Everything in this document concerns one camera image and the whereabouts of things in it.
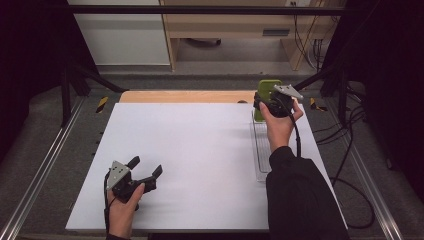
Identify yellow black hazard tape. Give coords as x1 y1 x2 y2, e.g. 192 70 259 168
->
308 96 329 113
95 96 110 115

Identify white table board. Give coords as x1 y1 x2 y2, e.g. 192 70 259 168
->
65 102 349 233

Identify grey desk handle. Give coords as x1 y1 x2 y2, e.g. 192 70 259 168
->
262 28 291 38

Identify wooden table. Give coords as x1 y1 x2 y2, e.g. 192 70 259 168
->
118 89 299 105

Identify person's right hand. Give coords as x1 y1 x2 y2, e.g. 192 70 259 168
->
258 98 305 154

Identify white cabinet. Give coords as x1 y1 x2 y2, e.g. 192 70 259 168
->
66 0 172 67

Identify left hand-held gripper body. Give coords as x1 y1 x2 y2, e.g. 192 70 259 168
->
104 160 158 205

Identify clear plastic packaging box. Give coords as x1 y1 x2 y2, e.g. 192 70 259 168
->
249 109 278 183

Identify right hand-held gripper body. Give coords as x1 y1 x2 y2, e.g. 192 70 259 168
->
263 83 305 119

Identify person's left hand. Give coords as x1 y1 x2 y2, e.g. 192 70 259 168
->
106 182 146 240

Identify black floor cables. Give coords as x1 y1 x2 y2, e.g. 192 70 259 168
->
314 83 368 188

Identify hanging cable bundle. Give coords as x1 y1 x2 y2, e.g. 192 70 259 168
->
292 2 335 72

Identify wooden desk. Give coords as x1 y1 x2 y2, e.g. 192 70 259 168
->
158 0 346 72

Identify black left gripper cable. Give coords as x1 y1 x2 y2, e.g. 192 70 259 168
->
103 171 117 235

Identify green phone case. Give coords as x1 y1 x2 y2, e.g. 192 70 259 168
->
253 78 283 123

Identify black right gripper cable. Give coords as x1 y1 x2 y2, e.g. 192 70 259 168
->
281 98 376 230

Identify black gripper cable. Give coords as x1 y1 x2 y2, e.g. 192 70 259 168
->
281 98 376 230
103 171 117 235

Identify black metal frame stand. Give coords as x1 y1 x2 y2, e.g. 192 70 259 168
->
289 61 350 125
59 61 130 128

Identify aluminium floor rail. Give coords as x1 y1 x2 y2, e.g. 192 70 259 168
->
0 95 86 240
323 98 405 240

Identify black curtain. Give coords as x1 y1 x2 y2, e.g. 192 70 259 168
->
319 0 424 196
0 0 98 164

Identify black horizontal frame bar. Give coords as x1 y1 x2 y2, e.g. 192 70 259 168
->
66 4 348 16

